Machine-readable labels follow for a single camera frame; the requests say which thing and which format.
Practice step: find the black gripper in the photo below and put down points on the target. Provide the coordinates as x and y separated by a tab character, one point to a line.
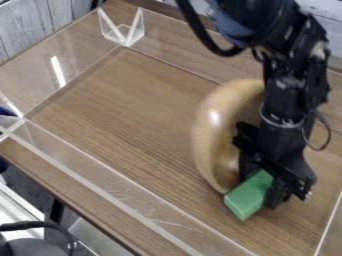
274	148

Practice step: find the green rectangular block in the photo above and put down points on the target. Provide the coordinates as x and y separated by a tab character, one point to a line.
246	199

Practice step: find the brown wooden bowl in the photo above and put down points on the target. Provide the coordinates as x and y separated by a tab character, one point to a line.
231	103

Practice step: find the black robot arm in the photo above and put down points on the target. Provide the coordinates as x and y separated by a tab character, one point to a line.
289	42

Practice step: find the black table leg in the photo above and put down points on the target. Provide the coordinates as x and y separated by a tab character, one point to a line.
56	211

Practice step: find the blue object at edge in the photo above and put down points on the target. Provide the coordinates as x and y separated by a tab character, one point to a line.
5	112

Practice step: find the clear acrylic tray wall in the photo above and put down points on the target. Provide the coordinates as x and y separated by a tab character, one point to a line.
101	135

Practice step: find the clear acrylic corner bracket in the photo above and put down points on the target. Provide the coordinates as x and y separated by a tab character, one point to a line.
122	34

